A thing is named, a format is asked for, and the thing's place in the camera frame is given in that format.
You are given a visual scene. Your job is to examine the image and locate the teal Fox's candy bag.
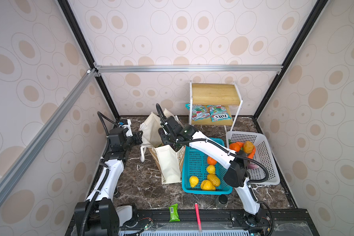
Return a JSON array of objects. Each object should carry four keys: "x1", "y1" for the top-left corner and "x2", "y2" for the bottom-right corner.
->
[{"x1": 207, "y1": 105, "x2": 231, "y2": 122}]

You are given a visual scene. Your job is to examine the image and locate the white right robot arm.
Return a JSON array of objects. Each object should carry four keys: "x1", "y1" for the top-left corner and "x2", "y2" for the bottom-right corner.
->
[{"x1": 156, "y1": 104, "x2": 274, "y2": 233}]

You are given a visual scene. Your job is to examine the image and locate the black round cap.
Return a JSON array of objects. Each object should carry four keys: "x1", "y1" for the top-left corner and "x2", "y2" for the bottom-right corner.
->
[{"x1": 217, "y1": 194, "x2": 228, "y2": 206}]

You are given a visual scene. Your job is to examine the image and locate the floral canvas grocery bag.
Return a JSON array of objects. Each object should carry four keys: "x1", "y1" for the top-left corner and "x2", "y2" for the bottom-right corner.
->
[{"x1": 139, "y1": 113, "x2": 186, "y2": 184}]

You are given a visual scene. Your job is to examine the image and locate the orange tangerine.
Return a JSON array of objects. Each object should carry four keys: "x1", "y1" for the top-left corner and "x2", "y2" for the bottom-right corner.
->
[{"x1": 206, "y1": 156, "x2": 217, "y2": 166}]

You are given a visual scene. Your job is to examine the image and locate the pink pen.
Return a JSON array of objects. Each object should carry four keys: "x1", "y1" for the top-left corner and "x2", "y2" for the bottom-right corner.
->
[{"x1": 194, "y1": 203, "x2": 203, "y2": 233}]

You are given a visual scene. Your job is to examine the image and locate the black cylinder knob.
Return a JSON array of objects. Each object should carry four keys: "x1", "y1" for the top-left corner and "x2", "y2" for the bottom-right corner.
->
[{"x1": 113, "y1": 188, "x2": 121, "y2": 199}]

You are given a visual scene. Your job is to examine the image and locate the white plastic basket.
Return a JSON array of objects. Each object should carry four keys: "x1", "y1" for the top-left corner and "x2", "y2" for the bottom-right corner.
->
[{"x1": 226, "y1": 131, "x2": 280, "y2": 185}]

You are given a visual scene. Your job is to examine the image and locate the teal plastic basket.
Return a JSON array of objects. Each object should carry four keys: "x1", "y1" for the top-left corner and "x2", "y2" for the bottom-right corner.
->
[{"x1": 182, "y1": 147, "x2": 233, "y2": 195}]

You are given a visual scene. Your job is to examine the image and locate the small yellow lemon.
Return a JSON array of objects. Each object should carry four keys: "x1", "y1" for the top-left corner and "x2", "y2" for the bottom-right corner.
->
[{"x1": 206, "y1": 165, "x2": 216, "y2": 175}]

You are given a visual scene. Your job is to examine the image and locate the orange carrot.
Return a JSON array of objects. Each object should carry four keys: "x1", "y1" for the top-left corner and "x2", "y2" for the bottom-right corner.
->
[{"x1": 247, "y1": 147, "x2": 256, "y2": 159}]

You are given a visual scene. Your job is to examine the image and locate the green snack packet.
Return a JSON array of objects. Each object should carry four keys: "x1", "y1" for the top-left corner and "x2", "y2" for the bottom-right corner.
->
[{"x1": 169, "y1": 204, "x2": 180, "y2": 222}]

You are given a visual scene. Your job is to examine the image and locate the yellow lemon front left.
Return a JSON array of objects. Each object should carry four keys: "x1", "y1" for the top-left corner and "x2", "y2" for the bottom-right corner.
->
[{"x1": 189, "y1": 176, "x2": 199, "y2": 188}]

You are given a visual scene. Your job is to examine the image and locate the yellow potato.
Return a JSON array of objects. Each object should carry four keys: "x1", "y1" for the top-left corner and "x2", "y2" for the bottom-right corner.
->
[{"x1": 243, "y1": 141, "x2": 255, "y2": 154}]

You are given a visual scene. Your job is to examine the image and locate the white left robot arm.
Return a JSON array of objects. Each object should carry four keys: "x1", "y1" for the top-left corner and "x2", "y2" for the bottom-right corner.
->
[{"x1": 74, "y1": 112, "x2": 143, "y2": 236}]

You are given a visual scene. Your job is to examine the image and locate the yellow fruit front centre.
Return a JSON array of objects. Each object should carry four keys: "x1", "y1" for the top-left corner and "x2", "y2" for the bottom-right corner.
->
[{"x1": 201, "y1": 180, "x2": 216, "y2": 191}]

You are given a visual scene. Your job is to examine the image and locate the teal red candy bag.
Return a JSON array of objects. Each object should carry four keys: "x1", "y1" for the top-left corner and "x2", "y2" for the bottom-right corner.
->
[{"x1": 192, "y1": 105, "x2": 210, "y2": 121}]

